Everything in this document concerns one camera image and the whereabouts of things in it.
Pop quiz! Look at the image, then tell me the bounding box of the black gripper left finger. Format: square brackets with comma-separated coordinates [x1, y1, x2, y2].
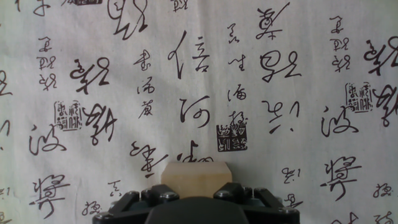
[92, 184, 180, 224]

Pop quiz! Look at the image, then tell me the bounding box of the small wooden block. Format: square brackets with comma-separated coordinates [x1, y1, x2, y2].
[160, 161, 233, 199]

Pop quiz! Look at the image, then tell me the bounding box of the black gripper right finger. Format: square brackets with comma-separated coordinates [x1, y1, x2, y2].
[213, 182, 301, 224]

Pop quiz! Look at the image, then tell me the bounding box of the beige calligraphy print cloth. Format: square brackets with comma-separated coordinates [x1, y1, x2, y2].
[0, 0, 398, 224]

